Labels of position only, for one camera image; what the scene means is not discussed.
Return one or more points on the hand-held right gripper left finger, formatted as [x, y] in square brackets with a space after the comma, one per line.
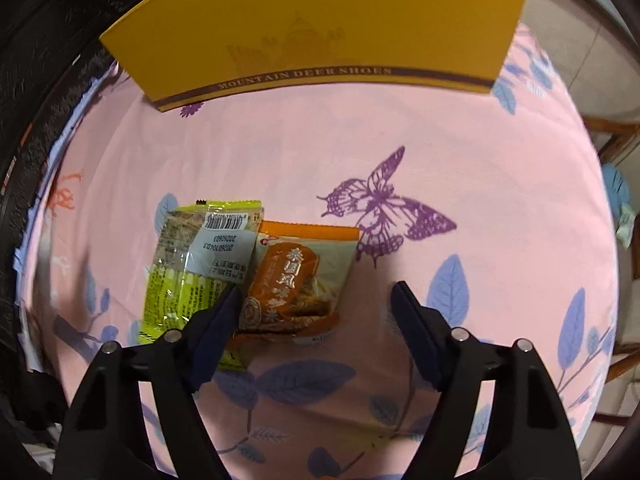
[220, 332]

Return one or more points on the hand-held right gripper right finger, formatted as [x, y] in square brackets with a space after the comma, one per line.
[415, 330]

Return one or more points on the green snack packet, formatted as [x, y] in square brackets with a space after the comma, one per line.
[190, 260]

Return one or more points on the orange snack packet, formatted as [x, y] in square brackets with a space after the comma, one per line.
[295, 280]

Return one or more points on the yellow cardboard box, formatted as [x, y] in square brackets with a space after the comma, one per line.
[325, 25]

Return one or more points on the pink printed cloth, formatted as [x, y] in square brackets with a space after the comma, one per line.
[325, 160]

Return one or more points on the dark cloth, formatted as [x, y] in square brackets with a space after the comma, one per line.
[30, 420]

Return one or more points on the green white small packet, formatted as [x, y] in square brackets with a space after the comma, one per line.
[625, 227]

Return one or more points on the light blue cloth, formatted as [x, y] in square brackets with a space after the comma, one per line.
[616, 187]

